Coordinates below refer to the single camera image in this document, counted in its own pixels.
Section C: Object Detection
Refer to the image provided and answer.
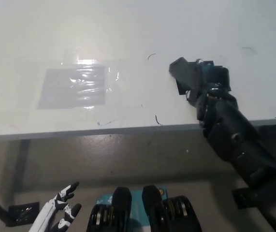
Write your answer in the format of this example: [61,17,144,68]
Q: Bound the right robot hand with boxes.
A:
[185,59,239,123]

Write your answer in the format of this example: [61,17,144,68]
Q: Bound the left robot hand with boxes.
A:
[29,181,83,232]

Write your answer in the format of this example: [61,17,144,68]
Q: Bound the dark grey whiteboard eraser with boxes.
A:
[168,57,203,90]

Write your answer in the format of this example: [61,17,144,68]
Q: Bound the clear plastic bag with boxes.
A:
[37,59,120,111]

